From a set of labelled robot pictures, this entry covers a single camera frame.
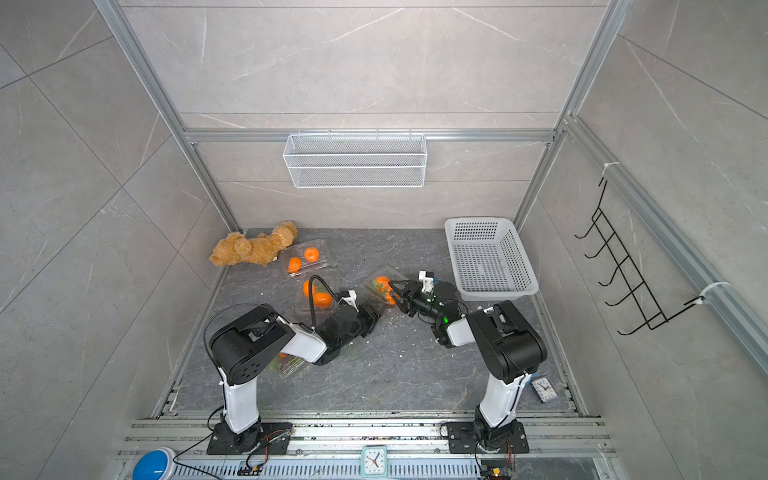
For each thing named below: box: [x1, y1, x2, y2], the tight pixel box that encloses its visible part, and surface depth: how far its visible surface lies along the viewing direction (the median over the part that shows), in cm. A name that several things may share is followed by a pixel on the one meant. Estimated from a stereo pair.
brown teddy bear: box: [209, 221, 298, 266], surface depth 103 cm
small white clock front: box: [361, 446, 388, 478], surface depth 70 cm
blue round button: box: [132, 447, 176, 480], surface depth 70 cm
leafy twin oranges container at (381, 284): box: [371, 275, 397, 305], surface depth 98 cm
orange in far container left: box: [287, 256, 303, 273], surface depth 106 cm
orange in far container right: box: [303, 247, 321, 263], surface depth 109 cm
